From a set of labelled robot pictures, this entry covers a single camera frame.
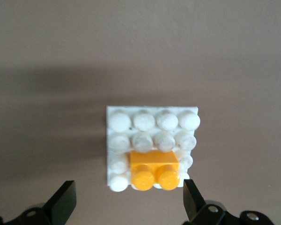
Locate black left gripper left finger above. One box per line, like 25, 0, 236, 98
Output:
0, 180, 78, 225

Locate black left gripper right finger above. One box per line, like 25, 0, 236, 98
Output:
182, 178, 281, 225

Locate yellow two-stud block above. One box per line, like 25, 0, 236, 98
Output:
129, 150, 181, 192

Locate white studded base plate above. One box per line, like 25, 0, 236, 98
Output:
105, 105, 201, 193

